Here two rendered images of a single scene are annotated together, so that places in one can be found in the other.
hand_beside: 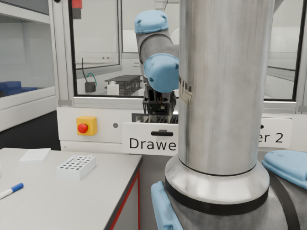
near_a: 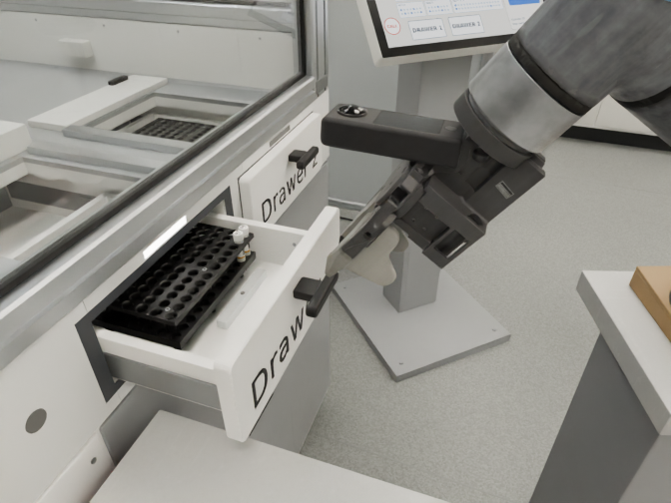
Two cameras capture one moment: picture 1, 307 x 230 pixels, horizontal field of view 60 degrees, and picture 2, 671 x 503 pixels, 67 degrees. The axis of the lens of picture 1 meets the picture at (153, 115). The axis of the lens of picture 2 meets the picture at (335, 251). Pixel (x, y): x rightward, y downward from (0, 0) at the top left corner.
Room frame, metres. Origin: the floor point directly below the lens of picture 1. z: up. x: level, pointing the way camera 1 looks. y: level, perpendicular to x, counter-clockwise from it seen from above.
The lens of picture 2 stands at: (0.75, 0.38, 1.25)
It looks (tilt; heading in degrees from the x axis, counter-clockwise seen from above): 35 degrees down; 281
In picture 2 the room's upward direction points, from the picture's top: straight up
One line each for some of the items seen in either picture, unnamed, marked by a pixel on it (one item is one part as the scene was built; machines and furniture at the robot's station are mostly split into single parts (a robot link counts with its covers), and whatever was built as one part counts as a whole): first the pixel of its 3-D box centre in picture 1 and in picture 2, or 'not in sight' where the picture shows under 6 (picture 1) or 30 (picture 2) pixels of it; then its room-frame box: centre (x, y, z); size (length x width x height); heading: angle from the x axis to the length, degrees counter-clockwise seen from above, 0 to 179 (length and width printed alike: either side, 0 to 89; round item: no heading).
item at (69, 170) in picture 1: (76, 166); not in sight; (0.86, 0.27, 0.78); 0.12 x 0.08 x 0.04; 168
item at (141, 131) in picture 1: (163, 139); (291, 306); (0.88, -0.03, 0.87); 0.29 x 0.02 x 0.11; 81
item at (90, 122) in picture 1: (86, 126); not in sight; (1.05, 0.27, 0.88); 0.07 x 0.05 x 0.07; 81
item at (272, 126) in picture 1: (250, 131); (287, 172); (0.97, -0.37, 0.87); 0.29 x 0.02 x 0.11; 81
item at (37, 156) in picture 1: (35, 155); not in sight; (0.99, 0.47, 0.77); 0.13 x 0.09 x 0.02; 8
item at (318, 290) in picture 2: (162, 132); (312, 289); (0.85, -0.03, 0.91); 0.07 x 0.04 x 0.01; 81
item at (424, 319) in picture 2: not in sight; (429, 191); (0.72, -1.03, 0.51); 0.50 x 0.45 x 1.02; 125
